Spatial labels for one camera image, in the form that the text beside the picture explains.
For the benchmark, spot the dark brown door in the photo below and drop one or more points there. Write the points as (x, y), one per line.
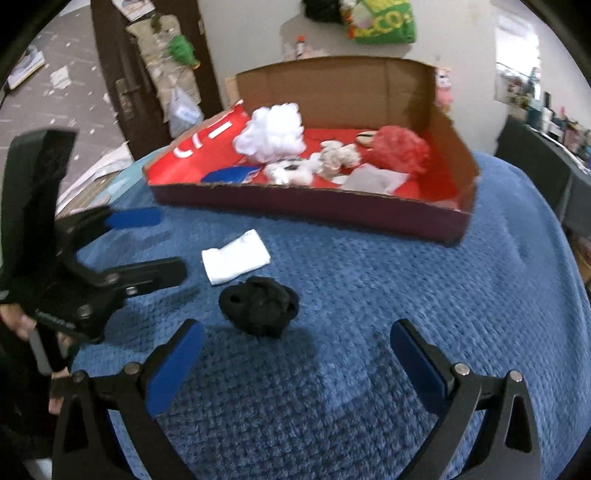
(133, 94)

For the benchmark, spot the blue knitted blanket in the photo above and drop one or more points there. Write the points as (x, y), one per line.
(329, 400)

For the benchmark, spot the black bag on wall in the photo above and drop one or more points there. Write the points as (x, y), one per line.
(323, 11)

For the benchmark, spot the red cardboard box tray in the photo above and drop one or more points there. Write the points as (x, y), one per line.
(338, 98)

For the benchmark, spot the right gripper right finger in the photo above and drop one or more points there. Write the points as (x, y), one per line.
(507, 445)

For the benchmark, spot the pale pink plush with stick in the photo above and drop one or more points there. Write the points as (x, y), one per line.
(300, 50)

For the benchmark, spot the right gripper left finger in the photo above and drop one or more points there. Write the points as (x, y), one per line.
(86, 445)

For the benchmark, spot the white cloth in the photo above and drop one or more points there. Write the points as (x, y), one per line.
(240, 256)

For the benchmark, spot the pink plush wall toy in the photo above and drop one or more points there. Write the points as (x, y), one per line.
(444, 96)

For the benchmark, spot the fabric door organizer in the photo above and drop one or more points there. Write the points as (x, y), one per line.
(164, 71)

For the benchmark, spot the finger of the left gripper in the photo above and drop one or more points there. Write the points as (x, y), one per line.
(80, 229)
(114, 285)

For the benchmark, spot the green plush on door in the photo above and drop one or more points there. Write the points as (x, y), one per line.
(182, 51)

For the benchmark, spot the red plush mushroom toy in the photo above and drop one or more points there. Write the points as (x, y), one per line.
(395, 148)

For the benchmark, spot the person's left hand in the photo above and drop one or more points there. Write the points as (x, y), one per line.
(19, 323)

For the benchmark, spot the white bunny plush clip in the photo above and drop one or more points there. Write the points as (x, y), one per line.
(293, 171)

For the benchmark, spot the white sachet packet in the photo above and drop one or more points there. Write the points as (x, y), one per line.
(370, 179)

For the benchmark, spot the black scrunchie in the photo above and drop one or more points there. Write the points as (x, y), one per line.
(259, 306)

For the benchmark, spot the green tote bag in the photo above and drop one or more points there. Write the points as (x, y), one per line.
(378, 22)

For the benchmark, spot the dark cloth covered table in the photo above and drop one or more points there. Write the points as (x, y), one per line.
(562, 183)

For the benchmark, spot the plastic bag on door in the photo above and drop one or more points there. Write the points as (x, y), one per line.
(183, 113)

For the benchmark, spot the white fluffy plush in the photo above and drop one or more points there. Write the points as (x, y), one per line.
(272, 134)

